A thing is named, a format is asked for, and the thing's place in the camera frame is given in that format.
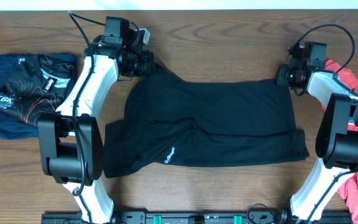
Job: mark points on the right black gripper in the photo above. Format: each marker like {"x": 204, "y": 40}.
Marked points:
{"x": 280, "y": 79}

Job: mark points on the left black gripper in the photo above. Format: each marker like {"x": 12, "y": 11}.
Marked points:
{"x": 148, "y": 63}

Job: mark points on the black polo shirt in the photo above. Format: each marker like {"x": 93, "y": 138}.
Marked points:
{"x": 177, "y": 123}

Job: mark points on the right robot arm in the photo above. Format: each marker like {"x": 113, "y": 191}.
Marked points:
{"x": 337, "y": 139}

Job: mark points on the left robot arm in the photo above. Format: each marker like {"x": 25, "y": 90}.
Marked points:
{"x": 71, "y": 147}

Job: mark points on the folded black patterned jersey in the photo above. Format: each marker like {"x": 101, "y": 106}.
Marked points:
{"x": 32, "y": 84}

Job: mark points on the folded navy shirt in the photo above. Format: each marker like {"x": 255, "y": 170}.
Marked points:
{"x": 10, "y": 129}

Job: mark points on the black mounting rail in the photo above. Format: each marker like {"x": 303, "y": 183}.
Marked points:
{"x": 255, "y": 216}

